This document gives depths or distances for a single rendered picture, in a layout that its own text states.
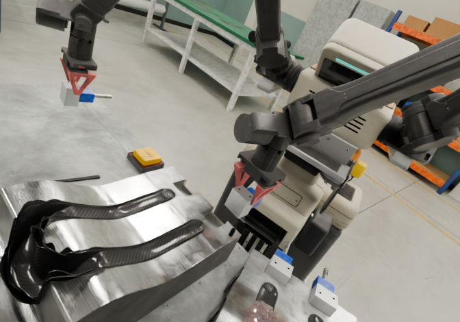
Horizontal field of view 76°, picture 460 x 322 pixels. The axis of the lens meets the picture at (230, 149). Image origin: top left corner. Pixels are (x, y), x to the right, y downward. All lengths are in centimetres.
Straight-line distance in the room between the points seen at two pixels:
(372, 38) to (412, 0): 542
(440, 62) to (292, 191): 62
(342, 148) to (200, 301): 54
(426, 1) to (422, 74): 571
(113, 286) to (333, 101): 44
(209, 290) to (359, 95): 48
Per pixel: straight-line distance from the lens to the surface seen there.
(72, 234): 53
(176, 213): 66
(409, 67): 50
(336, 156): 89
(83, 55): 86
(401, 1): 632
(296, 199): 100
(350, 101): 52
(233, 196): 69
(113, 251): 54
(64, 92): 92
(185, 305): 65
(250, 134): 54
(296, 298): 70
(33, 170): 84
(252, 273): 68
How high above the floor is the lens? 133
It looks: 27 degrees down
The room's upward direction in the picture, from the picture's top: 25 degrees clockwise
